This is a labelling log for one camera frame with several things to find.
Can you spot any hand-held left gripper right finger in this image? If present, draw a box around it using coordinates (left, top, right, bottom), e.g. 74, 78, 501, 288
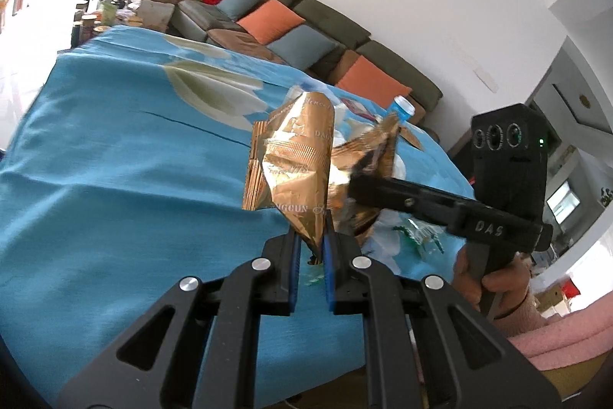
322, 224, 561, 409

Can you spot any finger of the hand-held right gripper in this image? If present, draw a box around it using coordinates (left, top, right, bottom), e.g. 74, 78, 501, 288
349, 173, 475, 230

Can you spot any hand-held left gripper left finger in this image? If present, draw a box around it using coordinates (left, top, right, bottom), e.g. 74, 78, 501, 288
57, 229, 302, 409

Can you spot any gold snack wrapper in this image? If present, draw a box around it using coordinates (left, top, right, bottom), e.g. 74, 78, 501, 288
242, 85, 425, 266

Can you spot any person's right forearm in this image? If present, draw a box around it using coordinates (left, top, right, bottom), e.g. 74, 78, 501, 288
493, 289, 613, 362

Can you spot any person's right hand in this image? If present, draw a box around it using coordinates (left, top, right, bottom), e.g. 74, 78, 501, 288
452, 246, 532, 321

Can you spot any clear plastic wrapper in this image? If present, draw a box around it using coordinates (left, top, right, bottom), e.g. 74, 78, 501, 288
378, 217, 446, 257

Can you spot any red packet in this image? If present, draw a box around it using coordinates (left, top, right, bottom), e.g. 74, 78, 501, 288
341, 97, 378, 121

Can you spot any orange cushion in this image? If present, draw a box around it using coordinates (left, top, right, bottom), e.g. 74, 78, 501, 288
335, 56, 413, 109
236, 0, 307, 44

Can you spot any cardboard box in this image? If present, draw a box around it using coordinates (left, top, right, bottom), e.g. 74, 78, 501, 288
531, 284, 566, 319

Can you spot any large blue cushion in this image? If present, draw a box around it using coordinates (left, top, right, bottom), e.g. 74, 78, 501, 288
266, 26, 337, 69

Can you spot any green sectional sofa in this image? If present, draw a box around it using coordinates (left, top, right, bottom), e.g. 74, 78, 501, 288
170, 0, 444, 125

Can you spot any blue floral cloth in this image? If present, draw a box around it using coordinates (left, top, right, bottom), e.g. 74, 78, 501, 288
0, 25, 475, 395

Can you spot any brown seat pad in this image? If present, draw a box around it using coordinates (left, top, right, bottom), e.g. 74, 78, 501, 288
207, 28, 288, 65

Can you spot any cluttered coffee table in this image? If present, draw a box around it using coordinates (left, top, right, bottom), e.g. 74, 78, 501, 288
71, 0, 175, 50

